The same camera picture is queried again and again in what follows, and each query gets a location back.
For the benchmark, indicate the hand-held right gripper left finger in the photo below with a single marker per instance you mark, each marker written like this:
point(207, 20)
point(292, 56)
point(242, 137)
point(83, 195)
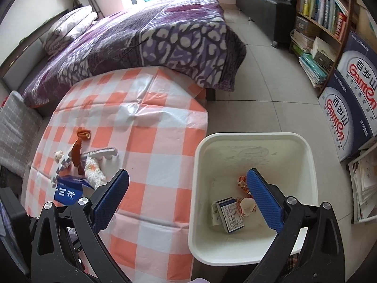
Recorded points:
point(112, 200)

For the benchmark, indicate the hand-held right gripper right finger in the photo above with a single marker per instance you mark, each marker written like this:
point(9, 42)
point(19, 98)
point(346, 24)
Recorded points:
point(263, 200)

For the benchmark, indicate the white orange wrapper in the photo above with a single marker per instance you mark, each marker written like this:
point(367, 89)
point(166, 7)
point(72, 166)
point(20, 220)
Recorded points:
point(92, 172)

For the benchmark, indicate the blue paper box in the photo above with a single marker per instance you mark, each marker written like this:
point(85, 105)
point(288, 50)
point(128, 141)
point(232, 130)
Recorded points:
point(69, 193)

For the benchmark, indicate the white plastic trash bin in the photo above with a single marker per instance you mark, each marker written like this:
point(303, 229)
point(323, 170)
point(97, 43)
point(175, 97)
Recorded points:
point(253, 153)

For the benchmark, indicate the white toothed foam strip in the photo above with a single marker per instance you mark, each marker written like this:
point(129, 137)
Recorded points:
point(100, 153)

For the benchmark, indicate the long orange peel strip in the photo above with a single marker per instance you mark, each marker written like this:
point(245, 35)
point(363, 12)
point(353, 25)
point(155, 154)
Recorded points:
point(77, 153)

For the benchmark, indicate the small orange peel piece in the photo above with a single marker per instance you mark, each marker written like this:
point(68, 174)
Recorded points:
point(83, 132)

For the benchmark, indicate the crumpled white tissue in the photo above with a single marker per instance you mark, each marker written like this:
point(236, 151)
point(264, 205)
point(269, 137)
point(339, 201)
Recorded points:
point(246, 206)

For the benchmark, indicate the red snack wrapper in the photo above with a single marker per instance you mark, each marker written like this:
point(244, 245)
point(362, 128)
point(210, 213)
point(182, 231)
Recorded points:
point(243, 184)

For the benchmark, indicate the blue and white small carton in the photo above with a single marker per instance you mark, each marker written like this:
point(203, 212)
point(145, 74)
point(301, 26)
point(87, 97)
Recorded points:
point(231, 215)

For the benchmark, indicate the orange white checked tablecloth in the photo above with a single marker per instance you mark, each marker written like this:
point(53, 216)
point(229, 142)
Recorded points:
point(147, 141)

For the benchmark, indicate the grey checked cushion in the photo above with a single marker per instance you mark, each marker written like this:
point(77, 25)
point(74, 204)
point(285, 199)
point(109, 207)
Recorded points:
point(16, 129)

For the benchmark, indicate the stack of white papers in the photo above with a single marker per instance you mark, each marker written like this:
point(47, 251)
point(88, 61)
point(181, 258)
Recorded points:
point(365, 188)

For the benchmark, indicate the blue white cardboard box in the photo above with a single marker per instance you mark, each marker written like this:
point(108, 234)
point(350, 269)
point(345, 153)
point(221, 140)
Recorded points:
point(363, 73)
point(335, 115)

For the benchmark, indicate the stack of lying books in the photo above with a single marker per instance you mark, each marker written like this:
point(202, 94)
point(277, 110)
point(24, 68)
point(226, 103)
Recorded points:
point(312, 67)

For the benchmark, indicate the wooden bookshelf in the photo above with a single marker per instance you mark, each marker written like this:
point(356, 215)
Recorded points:
point(344, 53)

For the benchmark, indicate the dark bed headboard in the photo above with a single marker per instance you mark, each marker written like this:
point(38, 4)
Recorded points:
point(29, 50)

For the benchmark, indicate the folded white patterned quilt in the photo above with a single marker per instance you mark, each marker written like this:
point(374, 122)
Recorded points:
point(67, 26)

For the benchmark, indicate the bed with purple bedspread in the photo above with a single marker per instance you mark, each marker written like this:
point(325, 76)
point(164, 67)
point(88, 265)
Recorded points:
point(165, 26)

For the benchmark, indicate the dark storage bench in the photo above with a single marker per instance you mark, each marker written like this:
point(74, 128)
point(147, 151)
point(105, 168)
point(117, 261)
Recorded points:
point(265, 8)

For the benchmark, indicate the row of upright books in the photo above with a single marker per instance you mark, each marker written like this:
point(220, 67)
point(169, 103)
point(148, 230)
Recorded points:
point(322, 8)

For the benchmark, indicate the brown cardboard box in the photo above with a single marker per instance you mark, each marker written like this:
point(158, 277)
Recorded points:
point(365, 14)

